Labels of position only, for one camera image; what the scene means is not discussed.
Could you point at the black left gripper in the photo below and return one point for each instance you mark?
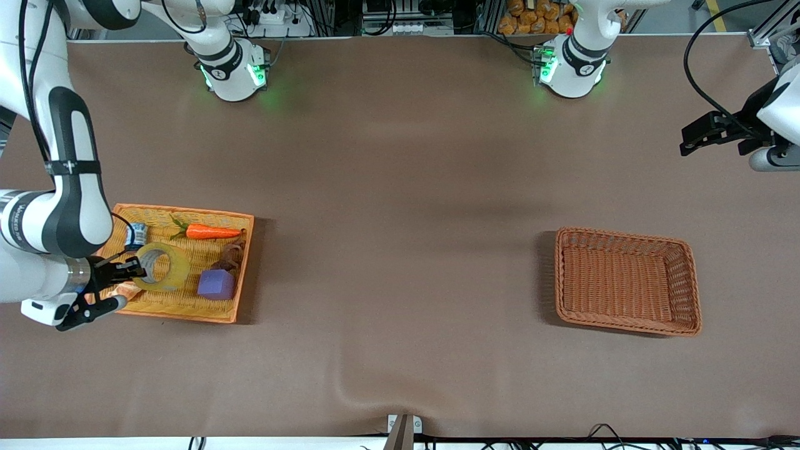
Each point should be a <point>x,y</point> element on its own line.
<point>748,117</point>

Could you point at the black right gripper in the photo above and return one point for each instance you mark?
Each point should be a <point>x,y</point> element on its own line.
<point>100,274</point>

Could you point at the yellow tape roll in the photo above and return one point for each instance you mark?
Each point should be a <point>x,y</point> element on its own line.
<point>180,275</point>

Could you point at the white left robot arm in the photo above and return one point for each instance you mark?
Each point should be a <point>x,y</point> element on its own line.
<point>578,62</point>

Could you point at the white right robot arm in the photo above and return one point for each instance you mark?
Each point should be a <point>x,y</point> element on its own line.
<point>75,212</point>

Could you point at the toy croissant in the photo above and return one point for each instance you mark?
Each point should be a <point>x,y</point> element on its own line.
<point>128,290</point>

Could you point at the small blue can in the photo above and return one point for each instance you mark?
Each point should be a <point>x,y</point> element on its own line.
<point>139,234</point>

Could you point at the orange wicker tray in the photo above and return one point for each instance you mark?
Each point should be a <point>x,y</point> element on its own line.
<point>187,306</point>

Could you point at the orange toy carrot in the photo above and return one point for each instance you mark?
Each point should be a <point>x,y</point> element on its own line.
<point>209,232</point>

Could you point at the purple cube block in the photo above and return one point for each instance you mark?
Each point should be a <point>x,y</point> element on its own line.
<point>216,285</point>

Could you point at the brown toy animal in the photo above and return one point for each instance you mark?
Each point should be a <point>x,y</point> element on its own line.
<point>231,256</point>

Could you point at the brown wicker basket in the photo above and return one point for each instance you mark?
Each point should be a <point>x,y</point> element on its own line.
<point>625,281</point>

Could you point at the bag of orange buns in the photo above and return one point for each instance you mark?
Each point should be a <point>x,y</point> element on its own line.
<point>537,17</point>

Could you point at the white power strip with plugs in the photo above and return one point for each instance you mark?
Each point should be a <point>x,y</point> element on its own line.
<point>281,25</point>

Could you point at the aluminium frame profile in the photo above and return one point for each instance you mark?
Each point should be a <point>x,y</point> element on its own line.
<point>772,28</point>

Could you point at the metal table bracket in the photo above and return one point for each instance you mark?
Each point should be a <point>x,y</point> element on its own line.
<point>404,428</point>

